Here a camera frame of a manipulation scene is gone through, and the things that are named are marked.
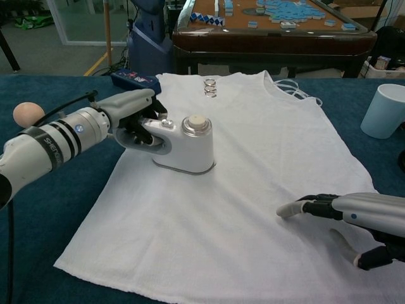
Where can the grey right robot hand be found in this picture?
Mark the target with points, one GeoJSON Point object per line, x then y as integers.
{"type": "Point", "coordinates": [373, 209]}

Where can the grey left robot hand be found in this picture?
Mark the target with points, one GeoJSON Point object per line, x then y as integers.
{"type": "Point", "coordinates": [129, 101]}

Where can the white handheld garment steamer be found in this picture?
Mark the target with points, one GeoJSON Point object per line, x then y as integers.
{"type": "Point", "coordinates": [193, 149]}

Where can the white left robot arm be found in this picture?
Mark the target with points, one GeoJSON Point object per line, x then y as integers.
{"type": "Point", "coordinates": [47, 149]}

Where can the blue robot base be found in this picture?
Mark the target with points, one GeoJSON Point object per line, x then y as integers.
{"type": "Point", "coordinates": [148, 47]}

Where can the dark blue printed box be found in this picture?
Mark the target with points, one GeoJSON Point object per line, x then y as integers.
{"type": "Point", "coordinates": [133, 79]}

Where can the wooden pole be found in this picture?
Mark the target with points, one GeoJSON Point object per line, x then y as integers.
{"type": "Point", "coordinates": [108, 31]}

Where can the light blue mug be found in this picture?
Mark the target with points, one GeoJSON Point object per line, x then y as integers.
{"type": "Point", "coordinates": [381, 114]}

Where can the peach coloured ball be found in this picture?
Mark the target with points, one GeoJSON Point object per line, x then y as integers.
{"type": "Point", "coordinates": [27, 114]}

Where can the white framed glass door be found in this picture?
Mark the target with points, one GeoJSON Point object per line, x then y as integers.
{"type": "Point", "coordinates": [58, 22]}

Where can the blue white snake puzzle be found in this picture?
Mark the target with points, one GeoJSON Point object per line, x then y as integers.
{"type": "Point", "coordinates": [205, 18]}

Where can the black table leg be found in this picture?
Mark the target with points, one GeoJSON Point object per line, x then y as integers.
{"type": "Point", "coordinates": [11, 54]}

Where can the green bag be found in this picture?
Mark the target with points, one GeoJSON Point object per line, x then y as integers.
{"type": "Point", "coordinates": [25, 23]}

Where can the white sleeveless shirt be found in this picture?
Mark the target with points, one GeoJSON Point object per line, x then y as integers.
{"type": "Point", "coordinates": [237, 196]}

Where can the white storage crate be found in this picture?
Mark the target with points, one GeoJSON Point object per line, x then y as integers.
{"type": "Point", "coordinates": [379, 71]}

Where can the blue mahjong tile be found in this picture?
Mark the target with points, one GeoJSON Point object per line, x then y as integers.
{"type": "Point", "coordinates": [253, 25]}
{"type": "Point", "coordinates": [330, 22]}

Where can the brown mahjong table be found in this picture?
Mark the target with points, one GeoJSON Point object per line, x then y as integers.
{"type": "Point", "coordinates": [269, 44]}

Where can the face-up white mahjong tile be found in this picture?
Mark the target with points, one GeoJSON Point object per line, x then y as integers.
{"type": "Point", "coordinates": [293, 26]}
{"type": "Point", "coordinates": [284, 26]}

